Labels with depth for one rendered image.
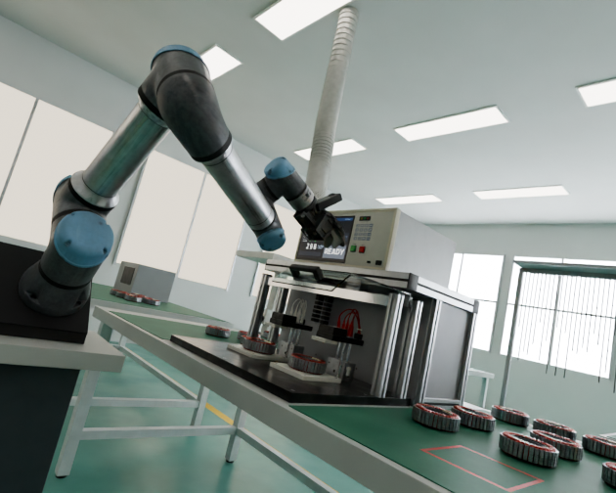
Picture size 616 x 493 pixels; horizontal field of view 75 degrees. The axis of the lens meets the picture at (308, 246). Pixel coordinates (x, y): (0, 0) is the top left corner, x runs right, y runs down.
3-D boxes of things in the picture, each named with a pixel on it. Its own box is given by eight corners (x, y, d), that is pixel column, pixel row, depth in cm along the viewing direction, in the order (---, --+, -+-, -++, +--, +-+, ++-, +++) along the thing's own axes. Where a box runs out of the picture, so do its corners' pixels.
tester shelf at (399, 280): (407, 289, 111) (410, 272, 112) (264, 269, 162) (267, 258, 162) (478, 314, 139) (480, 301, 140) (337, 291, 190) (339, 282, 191)
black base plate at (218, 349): (289, 403, 87) (291, 392, 87) (169, 340, 135) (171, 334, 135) (410, 406, 117) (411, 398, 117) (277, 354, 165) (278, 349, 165)
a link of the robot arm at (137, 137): (39, 237, 94) (180, 59, 74) (44, 195, 103) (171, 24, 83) (91, 252, 102) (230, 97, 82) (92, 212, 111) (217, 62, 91)
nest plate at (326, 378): (302, 380, 106) (303, 376, 106) (269, 366, 117) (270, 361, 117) (340, 382, 115) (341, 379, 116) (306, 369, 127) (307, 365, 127)
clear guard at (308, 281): (330, 291, 96) (336, 267, 97) (271, 281, 114) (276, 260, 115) (407, 313, 117) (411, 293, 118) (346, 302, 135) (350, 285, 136)
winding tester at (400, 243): (384, 271, 122) (397, 207, 125) (292, 262, 154) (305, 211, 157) (448, 296, 147) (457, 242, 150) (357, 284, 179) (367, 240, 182)
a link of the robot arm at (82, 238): (36, 282, 88) (58, 243, 81) (42, 237, 96) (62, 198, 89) (95, 291, 96) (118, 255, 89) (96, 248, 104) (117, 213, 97)
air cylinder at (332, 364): (341, 380, 121) (345, 362, 122) (324, 374, 127) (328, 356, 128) (352, 381, 124) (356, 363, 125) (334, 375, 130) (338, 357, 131)
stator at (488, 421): (461, 418, 117) (462, 404, 118) (500, 432, 109) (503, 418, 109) (442, 418, 110) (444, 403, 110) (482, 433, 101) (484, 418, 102)
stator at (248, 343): (253, 353, 127) (256, 341, 127) (235, 345, 135) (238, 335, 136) (281, 356, 134) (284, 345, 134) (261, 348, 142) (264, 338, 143)
